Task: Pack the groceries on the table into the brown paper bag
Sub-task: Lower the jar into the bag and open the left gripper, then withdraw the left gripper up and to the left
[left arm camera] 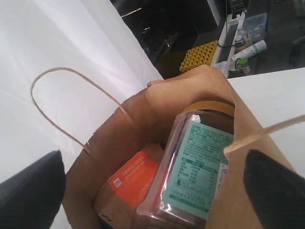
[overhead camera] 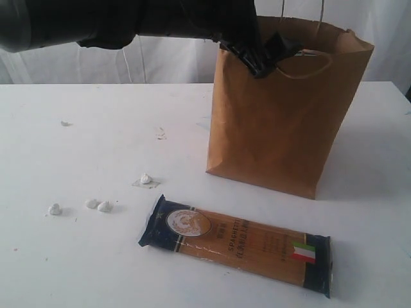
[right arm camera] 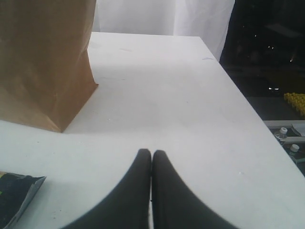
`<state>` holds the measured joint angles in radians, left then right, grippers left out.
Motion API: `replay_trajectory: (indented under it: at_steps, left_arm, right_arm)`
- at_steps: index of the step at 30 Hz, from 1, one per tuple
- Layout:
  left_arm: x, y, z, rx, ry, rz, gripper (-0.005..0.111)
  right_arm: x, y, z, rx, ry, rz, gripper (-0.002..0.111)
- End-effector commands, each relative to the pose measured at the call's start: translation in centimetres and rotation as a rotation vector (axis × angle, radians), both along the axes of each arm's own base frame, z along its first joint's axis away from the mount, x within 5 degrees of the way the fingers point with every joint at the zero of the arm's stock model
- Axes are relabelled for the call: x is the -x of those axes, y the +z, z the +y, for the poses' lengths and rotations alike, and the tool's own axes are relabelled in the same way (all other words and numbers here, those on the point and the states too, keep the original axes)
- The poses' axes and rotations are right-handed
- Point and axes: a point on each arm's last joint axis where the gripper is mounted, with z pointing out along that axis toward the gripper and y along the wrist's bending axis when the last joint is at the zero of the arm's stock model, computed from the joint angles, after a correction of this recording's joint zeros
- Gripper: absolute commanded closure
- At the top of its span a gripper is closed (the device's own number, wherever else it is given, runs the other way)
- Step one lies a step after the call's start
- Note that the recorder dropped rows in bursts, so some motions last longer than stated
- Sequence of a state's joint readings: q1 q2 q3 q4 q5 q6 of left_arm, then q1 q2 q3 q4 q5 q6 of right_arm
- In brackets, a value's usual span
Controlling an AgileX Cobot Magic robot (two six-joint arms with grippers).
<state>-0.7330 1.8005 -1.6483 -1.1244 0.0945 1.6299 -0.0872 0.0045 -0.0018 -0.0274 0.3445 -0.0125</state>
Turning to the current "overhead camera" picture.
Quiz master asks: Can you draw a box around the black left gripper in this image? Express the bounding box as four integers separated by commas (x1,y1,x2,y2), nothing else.
179,1,303,78

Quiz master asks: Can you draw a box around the large brown paper bag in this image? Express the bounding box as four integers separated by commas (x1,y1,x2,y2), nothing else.
207,17,374,199

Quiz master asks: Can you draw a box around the spaghetti packet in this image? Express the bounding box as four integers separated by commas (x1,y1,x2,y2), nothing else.
138,196,333,297

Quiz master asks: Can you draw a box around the white putty lump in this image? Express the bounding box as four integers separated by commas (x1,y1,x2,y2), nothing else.
84,199,100,209
97,201,112,213
48,203,62,216
132,173,160,189

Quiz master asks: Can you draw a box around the square jar with gold lid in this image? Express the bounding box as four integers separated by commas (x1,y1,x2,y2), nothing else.
295,49,328,57

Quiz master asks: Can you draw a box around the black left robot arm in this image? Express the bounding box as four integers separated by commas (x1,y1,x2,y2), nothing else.
1,0,302,78

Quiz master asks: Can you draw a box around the white backdrop curtain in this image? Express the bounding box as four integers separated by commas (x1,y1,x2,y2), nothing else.
1,0,410,92

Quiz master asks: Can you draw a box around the torn white paper scrap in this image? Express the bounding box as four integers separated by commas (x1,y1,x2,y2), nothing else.
156,127,167,140

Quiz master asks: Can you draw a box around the white putty lump on tape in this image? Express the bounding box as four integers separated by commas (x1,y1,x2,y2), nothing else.
132,173,160,189

